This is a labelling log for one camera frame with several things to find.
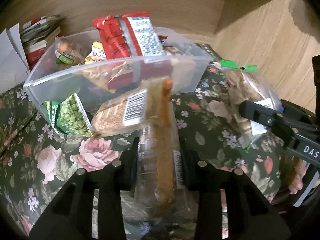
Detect long brown biscuit pack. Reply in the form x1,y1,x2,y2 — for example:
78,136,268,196
135,80,187,219

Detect cookie bag with green tie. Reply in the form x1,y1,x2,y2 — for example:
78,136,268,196
220,59,281,148

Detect brown cracker pack with barcode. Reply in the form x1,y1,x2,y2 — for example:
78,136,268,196
91,88,148,137

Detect green pea snack bag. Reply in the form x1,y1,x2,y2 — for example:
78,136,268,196
42,93,93,138

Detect clear plastic storage box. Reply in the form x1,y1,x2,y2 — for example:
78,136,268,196
23,27,212,118

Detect red snack packet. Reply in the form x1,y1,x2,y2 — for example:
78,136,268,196
92,11,174,91

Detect yellow fries snack bag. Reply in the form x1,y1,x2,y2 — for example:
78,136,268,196
84,41,107,64

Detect green jelly cup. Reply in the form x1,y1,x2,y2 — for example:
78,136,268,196
55,37,86,67

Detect person's hand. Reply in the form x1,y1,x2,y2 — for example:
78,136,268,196
289,159,306,194

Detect floral green tablecloth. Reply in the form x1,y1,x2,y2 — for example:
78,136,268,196
1,44,295,239

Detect white paper sheets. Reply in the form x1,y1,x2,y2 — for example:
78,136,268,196
0,24,30,94

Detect stack of books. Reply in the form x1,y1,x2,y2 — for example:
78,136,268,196
20,15,61,70

